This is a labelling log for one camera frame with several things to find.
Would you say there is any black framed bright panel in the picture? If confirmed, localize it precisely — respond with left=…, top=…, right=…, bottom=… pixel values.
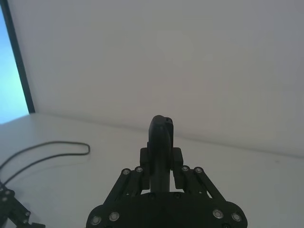
left=0, top=0, right=36, bottom=125

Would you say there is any black cable with plug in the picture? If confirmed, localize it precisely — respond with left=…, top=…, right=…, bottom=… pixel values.
left=0, top=141, right=91, bottom=186

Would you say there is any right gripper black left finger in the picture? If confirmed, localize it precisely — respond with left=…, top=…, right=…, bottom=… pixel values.
left=104, top=146, right=150, bottom=204

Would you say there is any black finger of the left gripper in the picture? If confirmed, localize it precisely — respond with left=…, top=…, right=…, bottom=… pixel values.
left=0, top=180, right=46, bottom=228

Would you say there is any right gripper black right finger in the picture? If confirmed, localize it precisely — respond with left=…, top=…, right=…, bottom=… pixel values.
left=170, top=146, right=226, bottom=203

